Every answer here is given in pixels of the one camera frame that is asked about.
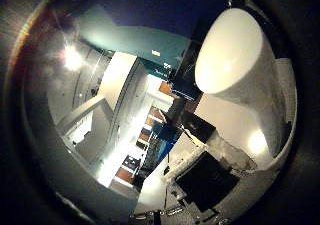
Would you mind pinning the blue plastic crate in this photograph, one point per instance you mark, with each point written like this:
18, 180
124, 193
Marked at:
166, 143

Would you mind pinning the shelf unit with boxes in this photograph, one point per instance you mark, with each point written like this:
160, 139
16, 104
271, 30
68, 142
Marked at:
146, 135

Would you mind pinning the round ceiling light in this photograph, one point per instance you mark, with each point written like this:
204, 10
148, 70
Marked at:
71, 58

